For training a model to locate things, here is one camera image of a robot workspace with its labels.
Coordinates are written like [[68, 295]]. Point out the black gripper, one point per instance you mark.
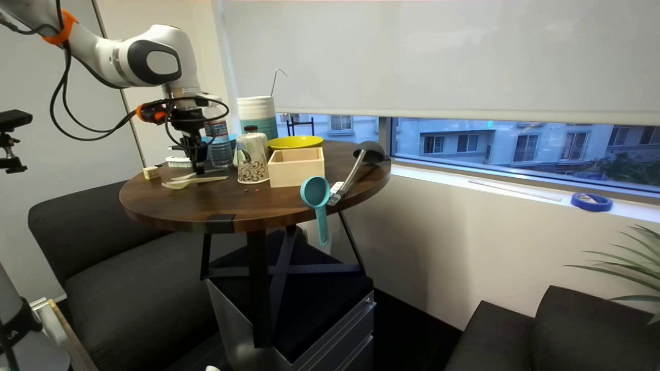
[[191, 134]]

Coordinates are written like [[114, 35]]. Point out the white plastic fork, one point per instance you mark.
[[215, 178]]

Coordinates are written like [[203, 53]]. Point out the white plastic spoon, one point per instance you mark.
[[175, 184]]

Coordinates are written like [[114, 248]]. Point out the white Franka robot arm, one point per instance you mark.
[[136, 58]]

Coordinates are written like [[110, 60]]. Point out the white green-striped pack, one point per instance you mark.
[[177, 162]]

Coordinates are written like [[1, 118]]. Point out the blue bowl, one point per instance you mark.
[[228, 150]]

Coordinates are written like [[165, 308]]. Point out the clear plastic water bottle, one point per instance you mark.
[[221, 140]]

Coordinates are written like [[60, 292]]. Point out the small beige printed block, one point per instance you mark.
[[151, 174]]

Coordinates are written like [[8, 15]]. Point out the white jar black lid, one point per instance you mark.
[[253, 139]]

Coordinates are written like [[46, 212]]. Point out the white teal tub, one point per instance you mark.
[[256, 114]]

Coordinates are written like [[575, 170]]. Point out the yellow bowl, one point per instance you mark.
[[295, 143]]

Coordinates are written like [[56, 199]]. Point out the light wooden box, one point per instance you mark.
[[298, 171]]

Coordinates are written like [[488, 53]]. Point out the teal plastic scoop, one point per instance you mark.
[[316, 195]]

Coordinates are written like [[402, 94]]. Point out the dark gray sofa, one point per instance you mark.
[[124, 295], [570, 337]]

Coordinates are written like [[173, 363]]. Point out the white roller blind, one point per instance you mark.
[[446, 55]]

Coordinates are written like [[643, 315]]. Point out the glass window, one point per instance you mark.
[[523, 146]]

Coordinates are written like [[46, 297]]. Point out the blue tape roll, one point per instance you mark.
[[590, 203]]

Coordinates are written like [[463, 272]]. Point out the green potted plant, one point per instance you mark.
[[632, 269]]

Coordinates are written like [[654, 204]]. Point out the black camera stand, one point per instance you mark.
[[13, 136]]

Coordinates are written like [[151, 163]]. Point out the light wooden frame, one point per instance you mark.
[[65, 332]]

